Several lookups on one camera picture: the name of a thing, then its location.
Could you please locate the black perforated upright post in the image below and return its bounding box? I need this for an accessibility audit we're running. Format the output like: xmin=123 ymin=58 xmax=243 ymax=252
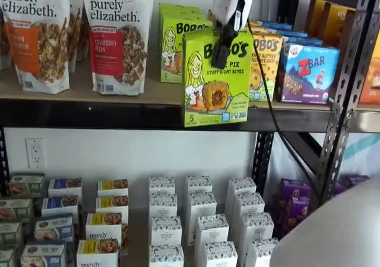
xmin=0 ymin=127 xmax=10 ymax=198
xmin=319 ymin=0 xmax=380 ymax=205
xmin=254 ymin=132 xmax=276 ymax=198

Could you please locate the green label food box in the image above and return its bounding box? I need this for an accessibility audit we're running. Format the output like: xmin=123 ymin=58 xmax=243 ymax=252
xmin=0 ymin=247 xmax=17 ymax=267
xmin=8 ymin=171 xmax=47 ymax=196
xmin=0 ymin=198 xmax=35 ymax=223
xmin=0 ymin=222 xmax=24 ymax=247

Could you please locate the brown orange snack box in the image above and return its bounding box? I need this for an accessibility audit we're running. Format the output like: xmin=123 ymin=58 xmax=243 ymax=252
xmin=305 ymin=0 xmax=330 ymax=39
xmin=322 ymin=2 xmax=357 ymax=50

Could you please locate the white wall outlet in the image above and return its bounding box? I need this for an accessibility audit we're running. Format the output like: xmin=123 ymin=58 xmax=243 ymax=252
xmin=25 ymin=138 xmax=45 ymax=170

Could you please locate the purple cookie box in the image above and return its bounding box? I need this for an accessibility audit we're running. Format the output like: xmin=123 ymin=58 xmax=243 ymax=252
xmin=280 ymin=179 xmax=312 ymax=199
xmin=286 ymin=196 xmax=312 ymax=235
xmin=341 ymin=174 xmax=371 ymax=188

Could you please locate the blue label food box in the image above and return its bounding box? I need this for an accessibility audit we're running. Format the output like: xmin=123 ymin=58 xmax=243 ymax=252
xmin=20 ymin=243 xmax=68 ymax=267
xmin=48 ymin=177 xmax=83 ymax=198
xmin=34 ymin=215 xmax=75 ymax=244
xmin=41 ymin=195 xmax=80 ymax=217

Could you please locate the grey horizontal shelf beam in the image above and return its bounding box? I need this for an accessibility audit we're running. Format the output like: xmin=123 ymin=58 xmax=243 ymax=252
xmin=349 ymin=111 xmax=380 ymax=134

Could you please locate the wooden shelf board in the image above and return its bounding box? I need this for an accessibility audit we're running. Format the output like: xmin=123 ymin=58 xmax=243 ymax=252
xmin=0 ymin=53 xmax=333 ymax=109
xmin=0 ymin=171 xmax=280 ymax=267

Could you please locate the black diagonal shelf brace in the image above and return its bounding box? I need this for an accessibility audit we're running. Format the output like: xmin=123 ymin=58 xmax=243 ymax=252
xmin=292 ymin=132 xmax=326 ymax=173

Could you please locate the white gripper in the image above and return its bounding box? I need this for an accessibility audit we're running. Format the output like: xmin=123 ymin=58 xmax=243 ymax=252
xmin=210 ymin=0 xmax=258 ymax=69

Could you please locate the black horizontal shelf beam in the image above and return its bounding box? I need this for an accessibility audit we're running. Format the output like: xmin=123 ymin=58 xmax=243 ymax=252
xmin=0 ymin=98 xmax=332 ymax=133

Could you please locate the orange label granola bag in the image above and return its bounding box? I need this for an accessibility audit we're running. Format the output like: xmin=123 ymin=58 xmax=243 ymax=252
xmin=0 ymin=10 xmax=14 ymax=72
xmin=0 ymin=0 xmax=72 ymax=94

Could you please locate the white teal plastic sheet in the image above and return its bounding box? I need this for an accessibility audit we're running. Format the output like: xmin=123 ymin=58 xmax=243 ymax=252
xmin=268 ymin=132 xmax=380 ymax=190

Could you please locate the yellow label granola box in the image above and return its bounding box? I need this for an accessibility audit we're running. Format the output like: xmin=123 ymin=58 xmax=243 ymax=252
xmin=95 ymin=195 xmax=129 ymax=216
xmin=76 ymin=239 xmax=119 ymax=267
xmin=85 ymin=212 xmax=123 ymax=244
xmin=97 ymin=178 xmax=129 ymax=197

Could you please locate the blue Zbar box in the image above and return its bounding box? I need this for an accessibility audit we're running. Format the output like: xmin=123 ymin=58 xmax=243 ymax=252
xmin=277 ymin=42 xmax=341 ymax=104
xmin=261 ymin=27 xmax=309 ymax=39
xmin=251 ymin=19 xmax=293 ymax=30

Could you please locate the yellow apple pie oat box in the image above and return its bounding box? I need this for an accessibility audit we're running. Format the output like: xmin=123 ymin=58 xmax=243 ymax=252
xmin=181 ymin=26 xmax=255 ymax=128

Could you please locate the green Bobo's apple pie box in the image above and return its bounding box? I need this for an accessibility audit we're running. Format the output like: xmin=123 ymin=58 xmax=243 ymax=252
xmin=159 ymin=8 xmax=208 ymax=16
xmin=159 ymin=2 xmax=202 ymax=10
xmin=160 ymin=13 xmax=215 ymax=83

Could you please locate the white patterned carton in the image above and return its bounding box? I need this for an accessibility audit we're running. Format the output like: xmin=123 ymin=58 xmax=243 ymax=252
xmin=227 ymin=177 xmax=257 ymax=196
xmin=149 ymin=193 xmax=178 ymax=219
xmin=202 ymin=241 xmax=238 ymax=267
xmin=189 ymin=192 xmax=217 ymax=217
xmin=148 ymin=176 xmax=176 ymax=195
xmin=239 ymin=212 xmax=274 ymax=244
xmin=151 ymin=216 xmax=182 ymax=247
xmin=148 ymin=244 xmax=185 ymax=267
xmin=246 ymin=237 xmax=278 ymax=267
xmin=186 ymin=175 xmax=213 ymax=194
xmin=194 ymin=214 xmax=230 ymax=246
xmin=233 ymin=192 xmax=265 ymax=216

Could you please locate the black cable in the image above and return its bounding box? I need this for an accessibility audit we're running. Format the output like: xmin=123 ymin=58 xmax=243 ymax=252
xmin=246 ymin=19 xmax=323 ymax=208

